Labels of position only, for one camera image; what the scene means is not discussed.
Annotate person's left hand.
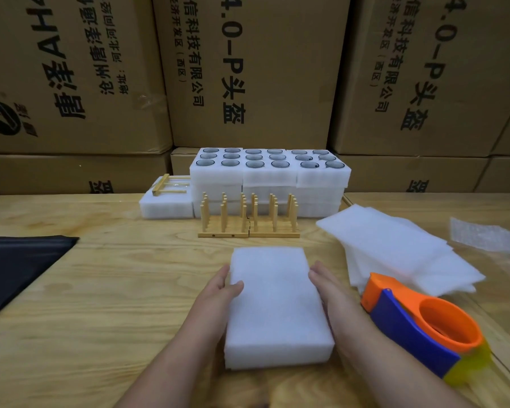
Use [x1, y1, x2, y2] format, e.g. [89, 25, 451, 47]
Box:
[182, 265, 245, 345]

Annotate person's right hand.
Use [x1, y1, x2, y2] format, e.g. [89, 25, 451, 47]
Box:
[308, 261, 375, 341]

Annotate foam package with rack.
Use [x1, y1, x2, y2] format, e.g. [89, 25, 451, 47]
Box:
[226, 245, 334, 343]

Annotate orange and blue tape dispenser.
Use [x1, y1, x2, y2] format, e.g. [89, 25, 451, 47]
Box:
[360, 273, 493, 386]

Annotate row of wooden peg racks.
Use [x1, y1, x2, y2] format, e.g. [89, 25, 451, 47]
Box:
[197, 192, 301, 240]

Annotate pile of white foam sheets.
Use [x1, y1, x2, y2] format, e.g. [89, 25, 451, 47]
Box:
[315, 205, 487, 298]

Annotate stack of white foam trays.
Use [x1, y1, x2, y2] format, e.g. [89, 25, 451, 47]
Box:
[189, 147, 352, 219]

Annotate wooden peg rack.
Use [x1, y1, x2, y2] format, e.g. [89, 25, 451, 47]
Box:
[151, 174, 192, 197]

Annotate person's left forearm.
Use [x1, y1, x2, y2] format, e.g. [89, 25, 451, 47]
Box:
[114, 322, 226, 408]

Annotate person's right forearm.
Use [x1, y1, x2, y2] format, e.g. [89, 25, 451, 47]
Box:
[323, 322, 477, 408]

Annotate clear plastic wrap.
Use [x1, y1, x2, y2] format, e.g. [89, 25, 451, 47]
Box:
[449, 216, 510, 262]

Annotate black plastic bags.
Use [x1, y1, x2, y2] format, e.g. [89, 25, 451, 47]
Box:
[0, 234, 80, 325]

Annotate stack of brown cardboard boxes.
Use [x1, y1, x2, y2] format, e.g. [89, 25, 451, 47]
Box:
[0, 0, 510, 196]

